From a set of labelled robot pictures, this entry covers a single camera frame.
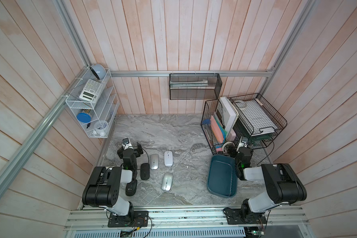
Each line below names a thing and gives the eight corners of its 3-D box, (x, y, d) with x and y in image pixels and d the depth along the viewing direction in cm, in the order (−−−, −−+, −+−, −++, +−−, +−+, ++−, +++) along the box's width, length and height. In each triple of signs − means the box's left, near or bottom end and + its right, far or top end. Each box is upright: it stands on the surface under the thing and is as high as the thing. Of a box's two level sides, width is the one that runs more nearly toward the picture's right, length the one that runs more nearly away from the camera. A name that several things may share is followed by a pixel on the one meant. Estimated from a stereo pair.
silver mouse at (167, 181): (161, 191, 84) (161, 190, 83) (162, 174, 91) (162, 172, 89) (172, 191, 84) (172, 190, 83) (172, 174, 91) (172, 172, 89)
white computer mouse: (163, 166, 94) (163, 165, 92) (164, 152, 100) (164, 150, 98) (172, 166, 94) (172, 165, 92) (172, 152, 100) (172, 150, 98)
